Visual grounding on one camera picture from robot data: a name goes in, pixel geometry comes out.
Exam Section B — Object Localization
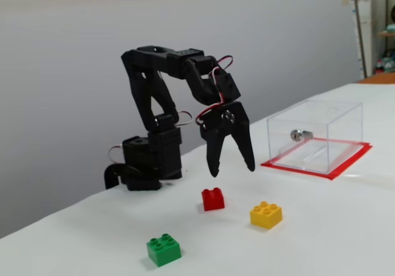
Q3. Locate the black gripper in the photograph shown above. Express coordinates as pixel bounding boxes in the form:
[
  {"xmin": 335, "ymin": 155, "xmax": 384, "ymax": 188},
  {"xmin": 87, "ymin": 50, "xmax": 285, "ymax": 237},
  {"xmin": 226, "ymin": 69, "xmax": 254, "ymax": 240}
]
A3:
[{"xmin": 199, "ymin": 101, "xmax": 256, "ymax": 178}]

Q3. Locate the yellow lego brick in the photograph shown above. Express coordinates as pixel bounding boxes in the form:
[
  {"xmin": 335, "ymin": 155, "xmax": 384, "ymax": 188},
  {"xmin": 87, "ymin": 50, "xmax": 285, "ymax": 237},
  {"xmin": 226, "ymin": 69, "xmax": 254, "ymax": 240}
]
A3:
[{"xmin": 249, "ymin": 201, "xmax": 283, "ymax": 230}]

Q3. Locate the red lego brick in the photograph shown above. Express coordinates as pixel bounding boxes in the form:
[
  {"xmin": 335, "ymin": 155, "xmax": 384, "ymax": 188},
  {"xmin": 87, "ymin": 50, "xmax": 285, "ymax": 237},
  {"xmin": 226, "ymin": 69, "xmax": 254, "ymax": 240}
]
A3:
[{"xmin": 201, "ymin": 187, "xmax": 226, "ymax": 212}]

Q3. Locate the transparent plastic box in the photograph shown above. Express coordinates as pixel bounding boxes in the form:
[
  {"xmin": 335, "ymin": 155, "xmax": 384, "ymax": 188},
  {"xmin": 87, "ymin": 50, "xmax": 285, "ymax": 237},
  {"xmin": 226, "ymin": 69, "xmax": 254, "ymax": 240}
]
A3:
[{"xmin": 266, "ymin": 99, "xmax": 363, "ymax": 174}]

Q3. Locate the green lego brick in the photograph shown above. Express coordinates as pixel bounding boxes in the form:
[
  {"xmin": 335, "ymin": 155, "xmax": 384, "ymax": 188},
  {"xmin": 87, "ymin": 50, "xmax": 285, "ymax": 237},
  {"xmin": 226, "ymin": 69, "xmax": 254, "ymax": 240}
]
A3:
[{"xmin": 146, "ymin": 233, "xmax": 182, "ymax": 268}]

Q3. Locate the silver cam lock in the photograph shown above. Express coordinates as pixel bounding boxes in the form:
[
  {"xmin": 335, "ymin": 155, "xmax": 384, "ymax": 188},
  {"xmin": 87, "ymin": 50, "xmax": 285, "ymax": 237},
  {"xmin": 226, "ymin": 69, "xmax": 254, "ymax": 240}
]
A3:
[{"xmin": 289, "ymin": 128, "xmax": 314, "ymax": 143}]

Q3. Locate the red tape square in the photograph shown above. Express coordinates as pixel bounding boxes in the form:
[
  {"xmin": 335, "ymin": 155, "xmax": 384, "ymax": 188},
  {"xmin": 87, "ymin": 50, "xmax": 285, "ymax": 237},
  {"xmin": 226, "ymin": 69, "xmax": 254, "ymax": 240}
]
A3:
[{"xmin": 260, "ymin": 137, "xmax": 373, "ymax": 182}]

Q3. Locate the black table clamp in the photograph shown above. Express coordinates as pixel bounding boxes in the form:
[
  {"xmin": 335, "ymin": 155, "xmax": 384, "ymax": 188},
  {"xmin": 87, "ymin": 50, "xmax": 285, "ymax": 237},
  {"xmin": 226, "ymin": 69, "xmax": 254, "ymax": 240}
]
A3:
[{"xmin": 104, "ymin": 163, "xmax": 141, "ymax": 191}]

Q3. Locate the orange table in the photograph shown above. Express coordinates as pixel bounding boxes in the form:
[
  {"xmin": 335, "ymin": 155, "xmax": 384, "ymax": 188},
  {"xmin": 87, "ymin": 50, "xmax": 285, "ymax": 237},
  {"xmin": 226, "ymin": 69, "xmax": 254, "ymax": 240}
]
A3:
[{"xmin": 354, "ymin": 73, "xmax": 395, "ymax": 85}]

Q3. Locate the white cabinet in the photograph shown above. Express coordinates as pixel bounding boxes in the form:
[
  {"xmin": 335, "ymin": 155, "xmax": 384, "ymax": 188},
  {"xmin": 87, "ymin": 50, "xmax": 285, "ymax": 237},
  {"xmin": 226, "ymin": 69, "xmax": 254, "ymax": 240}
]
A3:
[{"xmin": 357, "ymin": 0, "xmax": 376, "ymax": 76}]

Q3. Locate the clear plastic bag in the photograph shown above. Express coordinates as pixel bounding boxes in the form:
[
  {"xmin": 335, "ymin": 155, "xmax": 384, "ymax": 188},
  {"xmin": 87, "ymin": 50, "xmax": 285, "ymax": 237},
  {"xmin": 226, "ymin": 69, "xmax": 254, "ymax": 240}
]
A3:
[{"xmin": 381, "ymin": 49, "xmax": 395, "ymax": 73}]

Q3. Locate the red white shoulder cable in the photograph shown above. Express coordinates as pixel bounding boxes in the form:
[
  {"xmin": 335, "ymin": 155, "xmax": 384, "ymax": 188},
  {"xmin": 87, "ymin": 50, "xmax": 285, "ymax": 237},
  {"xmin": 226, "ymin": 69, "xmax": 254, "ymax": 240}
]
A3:
[{"xmin": 177, "ymin": 110, "xmax": 194, "ymax": 126}]

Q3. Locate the red white gripper cable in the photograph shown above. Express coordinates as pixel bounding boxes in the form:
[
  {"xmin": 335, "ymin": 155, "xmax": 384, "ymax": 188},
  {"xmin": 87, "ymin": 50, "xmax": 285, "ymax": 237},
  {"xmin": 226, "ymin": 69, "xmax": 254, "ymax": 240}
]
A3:
[{"xmin": 195, "ymin": 69, "xmax": 228, "ymax": 128}]

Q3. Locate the red white wrist cable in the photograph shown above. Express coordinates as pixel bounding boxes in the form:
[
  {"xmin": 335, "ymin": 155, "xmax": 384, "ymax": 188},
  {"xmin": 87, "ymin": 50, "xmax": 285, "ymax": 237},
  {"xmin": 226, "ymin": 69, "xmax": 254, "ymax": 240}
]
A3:
[{"xmin": 214, "ymin": 54, "xmax": 235, "ymax": 73}]

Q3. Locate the red white base cable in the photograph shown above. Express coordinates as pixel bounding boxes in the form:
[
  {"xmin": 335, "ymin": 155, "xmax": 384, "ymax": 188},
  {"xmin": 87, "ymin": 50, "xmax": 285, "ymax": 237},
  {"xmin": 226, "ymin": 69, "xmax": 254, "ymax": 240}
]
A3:
[{"xmin": 107, "ymin": 145, "xmax": 125, "ymax": 165}]

